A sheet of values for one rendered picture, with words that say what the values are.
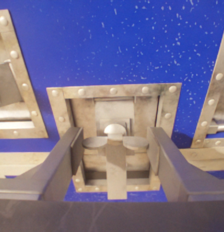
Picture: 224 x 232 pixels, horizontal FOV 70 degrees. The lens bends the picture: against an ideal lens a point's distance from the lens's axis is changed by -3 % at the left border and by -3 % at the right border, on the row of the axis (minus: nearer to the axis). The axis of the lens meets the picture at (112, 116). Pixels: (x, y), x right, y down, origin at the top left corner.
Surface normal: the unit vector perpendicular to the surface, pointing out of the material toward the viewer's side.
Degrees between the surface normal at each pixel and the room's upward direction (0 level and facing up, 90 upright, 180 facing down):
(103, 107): 90
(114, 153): 90
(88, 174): 90
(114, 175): 90
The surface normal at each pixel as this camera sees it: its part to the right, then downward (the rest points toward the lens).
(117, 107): -0.02, 0.17
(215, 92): 0.00, 0.56
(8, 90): 0.56, 0.44
